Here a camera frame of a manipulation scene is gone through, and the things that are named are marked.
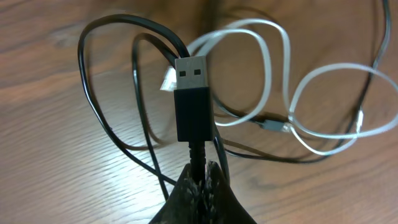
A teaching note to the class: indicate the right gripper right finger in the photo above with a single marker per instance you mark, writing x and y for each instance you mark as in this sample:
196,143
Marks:
221,204

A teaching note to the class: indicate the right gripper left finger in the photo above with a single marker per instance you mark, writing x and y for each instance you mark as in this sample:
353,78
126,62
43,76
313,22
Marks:
182,205

